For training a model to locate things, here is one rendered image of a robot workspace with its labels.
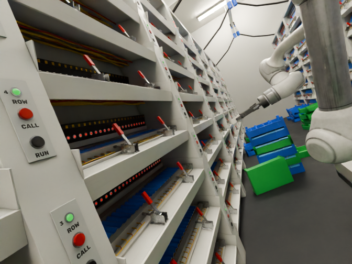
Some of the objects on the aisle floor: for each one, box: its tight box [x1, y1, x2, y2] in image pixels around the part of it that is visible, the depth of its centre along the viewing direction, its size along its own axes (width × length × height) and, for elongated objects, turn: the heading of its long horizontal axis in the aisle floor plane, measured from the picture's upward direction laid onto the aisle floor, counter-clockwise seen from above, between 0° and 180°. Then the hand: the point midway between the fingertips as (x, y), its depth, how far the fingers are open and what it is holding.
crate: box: [289, 162, 305, 175], centre depth 168 cm, size 30×20×8 cm
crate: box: [295, 145, 311, 158], centre depth 184 cm, size 30×20×8 cm
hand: (235, 119), depth 118 cm, fingers open, 3 cm apart
